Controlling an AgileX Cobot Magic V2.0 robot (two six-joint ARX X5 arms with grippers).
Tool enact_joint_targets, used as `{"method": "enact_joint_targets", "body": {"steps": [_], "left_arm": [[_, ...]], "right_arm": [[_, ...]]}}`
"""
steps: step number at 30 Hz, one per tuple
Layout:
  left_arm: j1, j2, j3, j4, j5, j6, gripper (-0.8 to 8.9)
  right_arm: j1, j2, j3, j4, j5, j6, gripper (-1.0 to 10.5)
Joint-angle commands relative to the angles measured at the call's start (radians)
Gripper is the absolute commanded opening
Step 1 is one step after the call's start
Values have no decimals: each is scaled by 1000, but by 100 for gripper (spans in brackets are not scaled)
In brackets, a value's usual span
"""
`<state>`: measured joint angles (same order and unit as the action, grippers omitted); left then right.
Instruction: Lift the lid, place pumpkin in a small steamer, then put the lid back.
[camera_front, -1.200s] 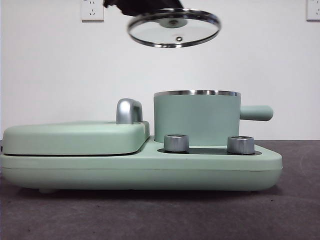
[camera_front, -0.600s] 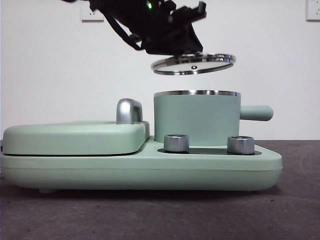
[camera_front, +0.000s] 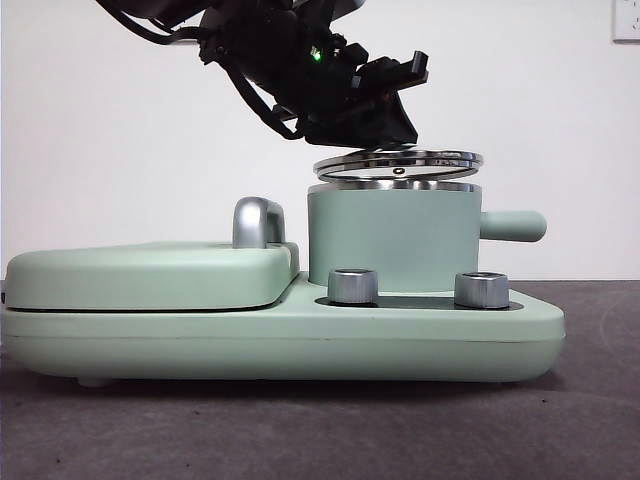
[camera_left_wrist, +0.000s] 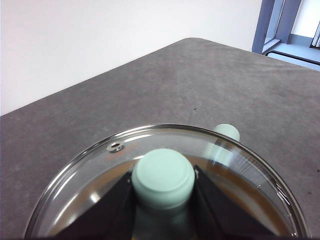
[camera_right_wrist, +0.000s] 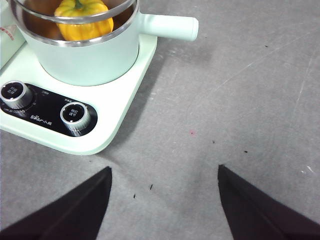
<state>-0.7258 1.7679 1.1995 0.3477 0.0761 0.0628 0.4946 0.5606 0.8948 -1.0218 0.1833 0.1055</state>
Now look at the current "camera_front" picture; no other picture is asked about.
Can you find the glass lid with green knob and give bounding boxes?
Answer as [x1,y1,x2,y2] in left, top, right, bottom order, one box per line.
[313,148,485,185]

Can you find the round silver control knob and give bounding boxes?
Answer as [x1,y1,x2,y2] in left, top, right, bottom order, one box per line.
[327,268,380,305]

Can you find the squarish silver control knob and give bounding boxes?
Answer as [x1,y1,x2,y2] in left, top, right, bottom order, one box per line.
[453,271,511,309]

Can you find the mint green breakfast maker base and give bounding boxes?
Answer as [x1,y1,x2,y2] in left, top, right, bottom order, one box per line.
[0,272,567,387]

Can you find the mint green hinged griddle cover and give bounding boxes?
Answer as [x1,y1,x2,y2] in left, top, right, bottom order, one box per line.
[3,241,301,312]

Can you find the mint green pot with handle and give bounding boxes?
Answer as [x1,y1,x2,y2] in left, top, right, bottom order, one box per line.
[305,180,548,294]

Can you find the silver griddle cover handle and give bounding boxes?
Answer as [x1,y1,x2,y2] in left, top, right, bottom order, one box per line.
[232,196,287,249]

